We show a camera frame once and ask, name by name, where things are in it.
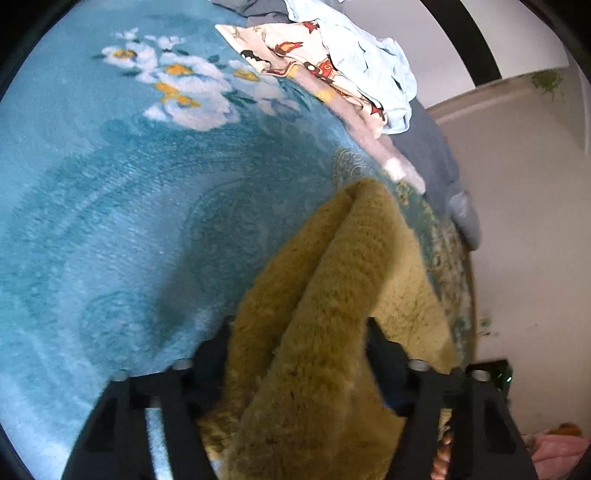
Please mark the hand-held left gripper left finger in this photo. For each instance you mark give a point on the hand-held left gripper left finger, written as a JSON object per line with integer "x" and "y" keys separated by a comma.
{"x": 205, "y": 369}

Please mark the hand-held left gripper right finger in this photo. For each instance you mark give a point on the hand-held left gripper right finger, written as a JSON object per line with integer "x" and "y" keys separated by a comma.
{"x": 392, "y": 369}

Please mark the olive green fleece garment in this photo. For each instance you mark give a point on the olive green fleece garment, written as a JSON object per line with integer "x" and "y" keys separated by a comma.
{"x": 323, "y": 300}

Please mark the dark device with green light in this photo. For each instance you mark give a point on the dark device with green light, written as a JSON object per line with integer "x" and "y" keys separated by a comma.
{"x": 503, "y": 374}

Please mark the blue floral blanket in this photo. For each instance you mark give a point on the blue floral blanket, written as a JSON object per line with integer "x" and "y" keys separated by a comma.
{"x": 115, "y": 207}

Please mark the orange object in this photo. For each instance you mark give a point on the orange object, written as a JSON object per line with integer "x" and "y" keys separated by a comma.
{"x": 569, "y": 429}

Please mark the grey blue cloth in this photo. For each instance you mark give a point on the grey blue cloth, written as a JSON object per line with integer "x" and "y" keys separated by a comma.
{"x": 429, "y": 152}

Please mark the pale pink cloth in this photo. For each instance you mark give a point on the pale pink cloth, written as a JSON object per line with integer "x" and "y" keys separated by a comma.
{"x": 351, "y": 121}

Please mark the light blue garment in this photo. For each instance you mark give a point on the light blue garment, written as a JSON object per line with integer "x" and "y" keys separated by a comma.
{"x": 364, "y": 60}

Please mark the green hanging plant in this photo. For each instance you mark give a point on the green hanging plant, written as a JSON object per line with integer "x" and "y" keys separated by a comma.
{"x": 547, "y": 83}

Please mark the cream cartoon printed cloth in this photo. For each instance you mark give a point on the cream cartoon printed cloth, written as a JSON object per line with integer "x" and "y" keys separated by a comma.
{"x": 277, "y": 50}

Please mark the dark grey clothing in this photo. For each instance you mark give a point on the dark grey clothing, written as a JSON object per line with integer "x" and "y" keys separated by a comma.
{"x": 263, "y": 9}

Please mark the black door frame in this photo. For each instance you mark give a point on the black door frame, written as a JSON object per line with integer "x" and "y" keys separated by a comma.
{"x": 466, "y": 41}

